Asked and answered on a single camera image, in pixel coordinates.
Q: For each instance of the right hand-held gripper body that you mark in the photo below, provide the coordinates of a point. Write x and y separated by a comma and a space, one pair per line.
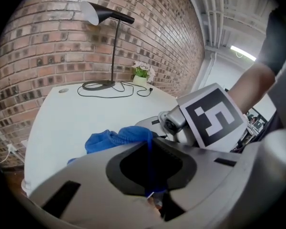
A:
212, 116

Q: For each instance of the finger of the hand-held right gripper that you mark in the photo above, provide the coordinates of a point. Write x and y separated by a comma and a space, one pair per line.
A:
150, 124

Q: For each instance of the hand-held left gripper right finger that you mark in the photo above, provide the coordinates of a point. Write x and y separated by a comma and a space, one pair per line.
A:
212, 175

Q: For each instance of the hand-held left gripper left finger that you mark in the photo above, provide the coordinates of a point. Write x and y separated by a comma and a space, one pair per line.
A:
85, 187

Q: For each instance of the blue cloth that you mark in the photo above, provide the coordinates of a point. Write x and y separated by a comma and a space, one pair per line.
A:
114, 137

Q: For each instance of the person's right forearm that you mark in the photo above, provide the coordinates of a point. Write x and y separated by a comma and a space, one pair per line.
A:
250, 87

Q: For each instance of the potted flowers in white pot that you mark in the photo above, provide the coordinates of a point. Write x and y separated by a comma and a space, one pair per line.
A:
140, 76

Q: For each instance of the ceiling tube light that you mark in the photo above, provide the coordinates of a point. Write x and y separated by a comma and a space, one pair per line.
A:
243, 52

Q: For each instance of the person's dark clothing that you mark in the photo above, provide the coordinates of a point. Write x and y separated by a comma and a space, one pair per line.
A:
274, 37

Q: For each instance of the black desk lamp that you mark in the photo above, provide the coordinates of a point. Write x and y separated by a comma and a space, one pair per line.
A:
105, 12

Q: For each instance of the white wall plug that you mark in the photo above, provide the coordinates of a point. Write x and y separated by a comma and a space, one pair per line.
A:
12, 148

